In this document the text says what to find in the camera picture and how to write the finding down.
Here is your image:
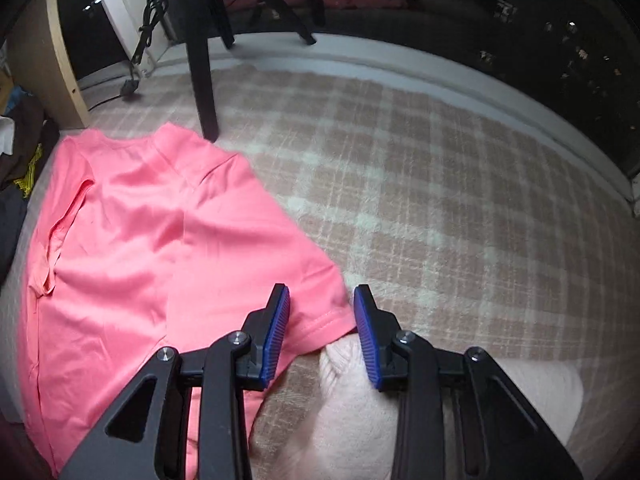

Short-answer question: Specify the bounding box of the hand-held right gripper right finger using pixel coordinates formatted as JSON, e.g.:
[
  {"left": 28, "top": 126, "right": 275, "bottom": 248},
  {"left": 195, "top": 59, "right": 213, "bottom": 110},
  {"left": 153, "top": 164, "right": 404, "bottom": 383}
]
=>
[{"left": 352, "top": 284, "right": 583, "bottom": 480}]

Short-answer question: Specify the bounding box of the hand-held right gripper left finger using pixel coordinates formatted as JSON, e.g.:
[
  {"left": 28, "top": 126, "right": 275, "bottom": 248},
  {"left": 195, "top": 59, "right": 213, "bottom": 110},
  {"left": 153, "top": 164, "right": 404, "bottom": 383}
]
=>
[{"left": 60, "top": 283, "right": 292, "bottom": 480}]

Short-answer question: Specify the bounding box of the pink t-shirt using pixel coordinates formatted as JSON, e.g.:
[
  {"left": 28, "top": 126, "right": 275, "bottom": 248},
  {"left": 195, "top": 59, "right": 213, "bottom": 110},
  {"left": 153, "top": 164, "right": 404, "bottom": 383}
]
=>
[{"left": 22, "top": 126, "right": 358, "bottom": 480}]

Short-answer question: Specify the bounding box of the light pink knit cloth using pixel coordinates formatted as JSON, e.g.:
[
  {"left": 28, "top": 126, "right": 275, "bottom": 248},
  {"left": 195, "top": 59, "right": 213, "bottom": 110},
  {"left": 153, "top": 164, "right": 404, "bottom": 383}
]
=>
[{"left": 248, "top": 337, "right": 586, "bottom": 480}]

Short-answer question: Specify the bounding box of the black tripod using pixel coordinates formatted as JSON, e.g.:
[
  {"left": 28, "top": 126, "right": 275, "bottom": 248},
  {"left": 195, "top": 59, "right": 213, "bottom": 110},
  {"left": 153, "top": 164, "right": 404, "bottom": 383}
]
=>
[{"left": 182, "top": 0, "right": 331, "bottom": 141}]

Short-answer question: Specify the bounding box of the yellow black striped garment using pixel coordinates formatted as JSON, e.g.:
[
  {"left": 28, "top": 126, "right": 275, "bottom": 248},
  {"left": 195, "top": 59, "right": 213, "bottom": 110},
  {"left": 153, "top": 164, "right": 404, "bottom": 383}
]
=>
[{"left": 12, "top": 145, "right": 43, "bottom": 196}]

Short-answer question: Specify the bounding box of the dark brown garment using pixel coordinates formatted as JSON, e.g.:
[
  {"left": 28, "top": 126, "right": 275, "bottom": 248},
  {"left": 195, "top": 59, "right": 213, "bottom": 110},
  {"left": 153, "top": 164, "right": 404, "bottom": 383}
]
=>
[{"left": 0, "top": 92, "right": 61, "bottom": 191}]

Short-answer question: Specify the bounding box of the blue cloth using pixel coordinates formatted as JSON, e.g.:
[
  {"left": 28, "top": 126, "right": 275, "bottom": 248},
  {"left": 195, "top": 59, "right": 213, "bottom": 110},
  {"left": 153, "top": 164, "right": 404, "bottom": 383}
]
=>
[{"left": 5, "top": 85, "right": 26, "bottom": 116}]

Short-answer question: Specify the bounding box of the black power cable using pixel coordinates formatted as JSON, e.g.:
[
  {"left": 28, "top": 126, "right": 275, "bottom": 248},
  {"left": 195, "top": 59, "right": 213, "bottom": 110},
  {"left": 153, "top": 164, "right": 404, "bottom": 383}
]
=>
[{"left": 120, "top": 0, "right": 171, "bottom": 103}]

